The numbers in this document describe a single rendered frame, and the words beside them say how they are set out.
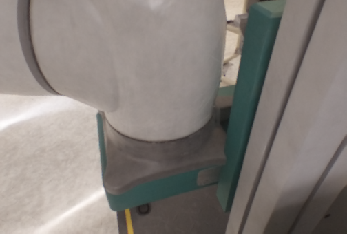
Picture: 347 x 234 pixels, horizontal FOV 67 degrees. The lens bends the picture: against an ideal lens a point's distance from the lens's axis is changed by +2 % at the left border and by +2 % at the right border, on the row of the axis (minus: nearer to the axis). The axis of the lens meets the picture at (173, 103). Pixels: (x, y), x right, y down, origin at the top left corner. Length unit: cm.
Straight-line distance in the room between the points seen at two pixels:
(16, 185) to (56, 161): 18
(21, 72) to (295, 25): 25
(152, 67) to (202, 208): 59
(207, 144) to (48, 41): 22
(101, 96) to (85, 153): 112
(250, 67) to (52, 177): 119
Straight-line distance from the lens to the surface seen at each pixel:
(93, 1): 23
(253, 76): 25
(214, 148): 35
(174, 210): 77
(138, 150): 32
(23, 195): 135
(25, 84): 32
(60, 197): 127
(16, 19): 28
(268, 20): 22
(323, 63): 18
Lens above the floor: 101
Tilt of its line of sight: 40 degrees down
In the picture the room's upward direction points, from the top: 1 degrees counter-clockwise
